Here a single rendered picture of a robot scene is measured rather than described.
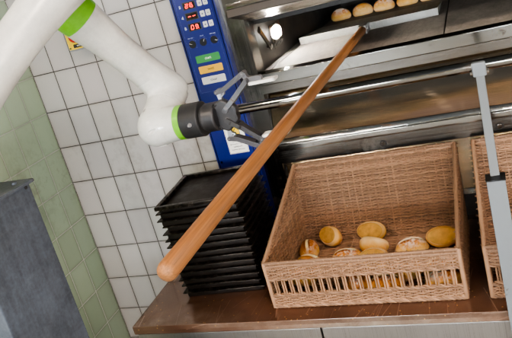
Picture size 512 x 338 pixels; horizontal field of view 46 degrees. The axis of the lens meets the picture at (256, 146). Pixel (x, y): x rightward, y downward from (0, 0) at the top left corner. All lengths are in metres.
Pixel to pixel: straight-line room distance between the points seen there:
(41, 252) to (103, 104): 0.96
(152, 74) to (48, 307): 0.64
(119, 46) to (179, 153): 0.78
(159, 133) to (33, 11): 0.45
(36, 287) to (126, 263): 1.14
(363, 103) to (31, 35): 1.11
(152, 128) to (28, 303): 0.51
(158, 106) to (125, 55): 0.15
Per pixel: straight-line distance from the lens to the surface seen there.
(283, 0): 1.87
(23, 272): 1.52
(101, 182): 2.52
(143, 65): 1.64
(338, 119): 2.05
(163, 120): 1.59
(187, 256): 0.84
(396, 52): 1.98
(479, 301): 1.72
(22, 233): 1.51
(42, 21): 1.36
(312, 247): 2.01
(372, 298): 1.76
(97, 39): 1.59
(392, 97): 2.02
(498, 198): 1.47
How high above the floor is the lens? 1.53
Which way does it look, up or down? 16 degrees down
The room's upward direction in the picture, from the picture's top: 15 degrees counter-clockwise
